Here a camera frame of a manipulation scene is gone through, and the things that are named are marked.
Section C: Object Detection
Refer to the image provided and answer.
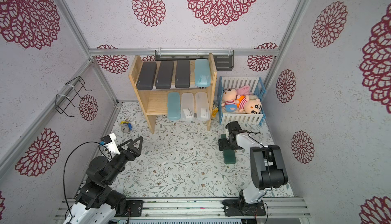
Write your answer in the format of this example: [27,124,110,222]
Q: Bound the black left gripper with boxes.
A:
[105,135,143,184]

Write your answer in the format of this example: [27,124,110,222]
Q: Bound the dark green pencil case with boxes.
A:
[221,134,236,165]

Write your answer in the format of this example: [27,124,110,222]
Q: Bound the clear pencil case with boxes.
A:
[181,93,195,121]
[195,92,210,121]

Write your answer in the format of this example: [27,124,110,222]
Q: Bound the teal pencil case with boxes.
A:
[167,92,181,121]

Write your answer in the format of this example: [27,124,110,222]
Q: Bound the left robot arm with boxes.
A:
[64,133,144,224]

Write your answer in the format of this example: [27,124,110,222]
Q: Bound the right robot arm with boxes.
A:
[219,121,288,211]

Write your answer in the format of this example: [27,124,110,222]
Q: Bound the wooden two-tier shelf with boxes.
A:
[128,54,217,132]

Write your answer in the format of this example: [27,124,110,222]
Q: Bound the black pencil case left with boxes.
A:
[136,62,157,91]

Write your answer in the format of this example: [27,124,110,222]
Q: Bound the black pencil case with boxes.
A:
[175,60,190,88]
[155,61,174,89]
[136,62,157,91]

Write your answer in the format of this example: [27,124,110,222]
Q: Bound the light teal case top shelf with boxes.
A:
[194,59,211,88]

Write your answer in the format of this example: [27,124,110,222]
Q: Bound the black pencil case middle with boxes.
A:
[155,61,174,89]

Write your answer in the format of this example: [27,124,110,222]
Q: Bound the black pencil case right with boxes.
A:
[175,60,190,88]

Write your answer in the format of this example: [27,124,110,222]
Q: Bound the plush doll orange striped shirt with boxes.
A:
[235,95,262,114]

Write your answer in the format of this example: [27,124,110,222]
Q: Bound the blue white toy crib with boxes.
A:
[217,76,266,125]

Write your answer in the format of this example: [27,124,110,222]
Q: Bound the plush doll blue pants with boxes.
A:
[221,88,238,113]

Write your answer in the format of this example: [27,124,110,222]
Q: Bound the pink plush pillow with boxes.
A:
[236,85,252,96]

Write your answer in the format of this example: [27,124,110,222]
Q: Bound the grey plush toy keychain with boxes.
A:
[120,121,133,133]

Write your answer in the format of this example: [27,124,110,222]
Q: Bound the black wire wall hanger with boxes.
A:
[54,76,92,118]

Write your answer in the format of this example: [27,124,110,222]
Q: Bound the black wall rack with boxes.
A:
[154,50,234,71]

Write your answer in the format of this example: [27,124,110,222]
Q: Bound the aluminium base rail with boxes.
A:
[53,197,312,224]

